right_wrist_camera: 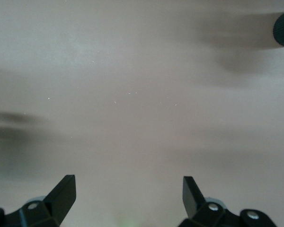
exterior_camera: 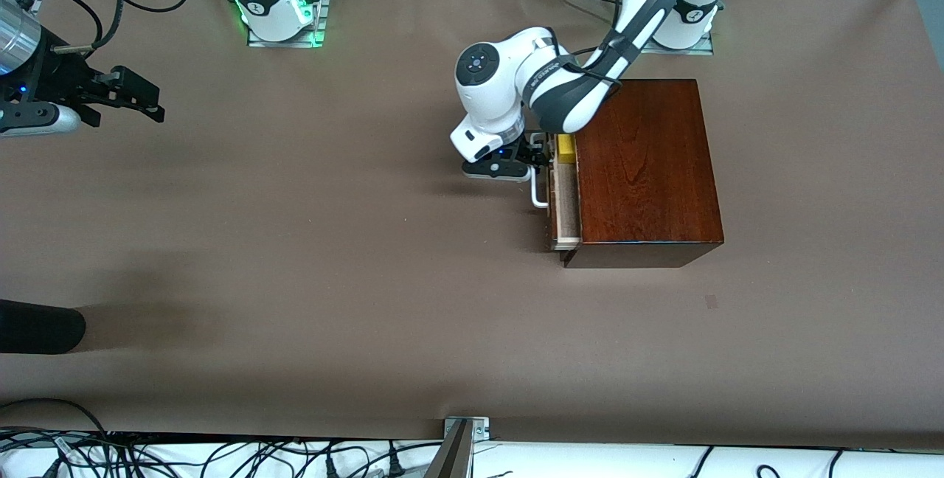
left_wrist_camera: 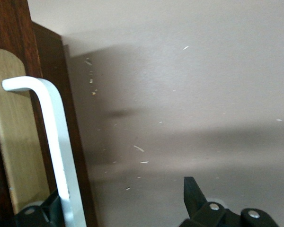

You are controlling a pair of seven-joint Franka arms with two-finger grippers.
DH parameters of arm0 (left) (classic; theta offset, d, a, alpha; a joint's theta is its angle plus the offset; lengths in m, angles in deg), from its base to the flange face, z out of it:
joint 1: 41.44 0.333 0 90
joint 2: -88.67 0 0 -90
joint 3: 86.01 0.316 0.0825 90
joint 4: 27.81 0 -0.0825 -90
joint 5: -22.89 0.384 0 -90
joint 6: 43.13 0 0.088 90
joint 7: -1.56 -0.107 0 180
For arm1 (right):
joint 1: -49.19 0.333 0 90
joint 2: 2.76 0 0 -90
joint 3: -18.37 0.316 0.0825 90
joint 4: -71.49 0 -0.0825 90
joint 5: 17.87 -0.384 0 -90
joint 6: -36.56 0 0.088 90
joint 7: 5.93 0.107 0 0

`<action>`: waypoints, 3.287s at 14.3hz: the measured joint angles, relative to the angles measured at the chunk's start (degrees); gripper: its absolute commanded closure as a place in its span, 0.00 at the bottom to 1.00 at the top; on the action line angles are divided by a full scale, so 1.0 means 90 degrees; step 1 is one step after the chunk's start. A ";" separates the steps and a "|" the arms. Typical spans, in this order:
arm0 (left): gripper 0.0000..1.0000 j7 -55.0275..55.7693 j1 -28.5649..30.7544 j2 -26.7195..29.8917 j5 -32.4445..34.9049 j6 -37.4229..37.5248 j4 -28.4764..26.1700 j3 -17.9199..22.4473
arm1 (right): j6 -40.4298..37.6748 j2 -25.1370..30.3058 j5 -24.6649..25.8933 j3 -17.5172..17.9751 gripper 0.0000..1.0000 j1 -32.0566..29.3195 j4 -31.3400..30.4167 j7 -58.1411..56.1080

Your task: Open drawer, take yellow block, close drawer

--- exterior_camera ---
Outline grey metal post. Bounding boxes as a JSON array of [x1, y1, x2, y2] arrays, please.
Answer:
[[424, 420, 473, 478]]

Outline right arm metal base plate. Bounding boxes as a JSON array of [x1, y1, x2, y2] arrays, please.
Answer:
[[246, 0, 328, 49]]

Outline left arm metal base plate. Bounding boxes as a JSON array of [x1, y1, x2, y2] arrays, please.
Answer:
[[640, 32, 715, 56]]

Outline dark brown wooden cabinet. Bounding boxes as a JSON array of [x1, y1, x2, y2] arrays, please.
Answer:
[[564, 79, 726, 269]]

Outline wooden drawer with white handle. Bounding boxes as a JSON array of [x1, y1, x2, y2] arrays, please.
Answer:
[[530, 131, 583, 252]]

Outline brown paper table cover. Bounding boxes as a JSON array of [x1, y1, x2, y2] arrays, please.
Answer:
[[0, 0, 944, 451]]

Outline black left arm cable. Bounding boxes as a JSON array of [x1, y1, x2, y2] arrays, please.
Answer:
[[564, 41, 626, 91]]

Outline large black cable loop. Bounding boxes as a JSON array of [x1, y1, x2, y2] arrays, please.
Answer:
[[0, 398, 113, 464]]

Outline silver corner bracket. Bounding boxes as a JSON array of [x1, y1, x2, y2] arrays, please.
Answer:
[[442, 416, 491, 441]]

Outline black cylinder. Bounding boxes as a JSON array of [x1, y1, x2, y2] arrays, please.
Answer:
[[0, 299, 87, 355]]

